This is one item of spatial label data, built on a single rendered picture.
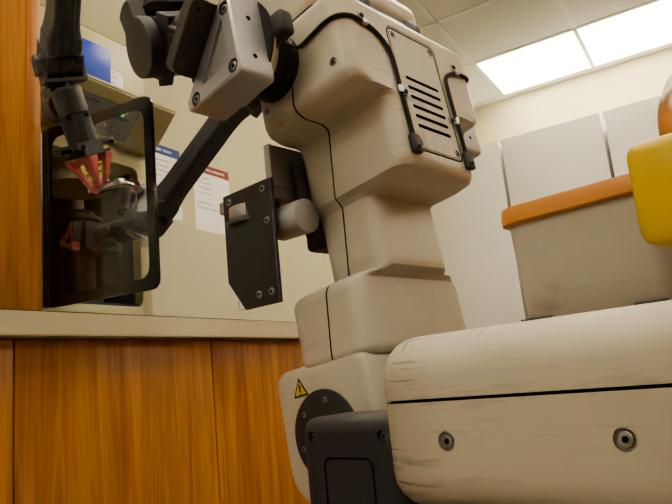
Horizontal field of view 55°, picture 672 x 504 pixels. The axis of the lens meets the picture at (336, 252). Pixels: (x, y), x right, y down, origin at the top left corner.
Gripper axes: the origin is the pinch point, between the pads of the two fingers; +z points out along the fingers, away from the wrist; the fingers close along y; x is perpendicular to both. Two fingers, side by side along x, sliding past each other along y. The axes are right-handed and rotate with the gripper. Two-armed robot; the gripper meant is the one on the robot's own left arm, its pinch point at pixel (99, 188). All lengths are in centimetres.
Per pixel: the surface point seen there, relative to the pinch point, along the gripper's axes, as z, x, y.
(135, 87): -22, -20, -47
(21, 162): -8.8, -16.1, 1.2
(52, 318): 17.3, 6.7, 26.7
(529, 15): -24, 63, -289
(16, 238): 5.4, -17.3, 7.7
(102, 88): -20.9, -11.1, -23.4
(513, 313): 144, 25, -277
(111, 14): -41, -21, -48
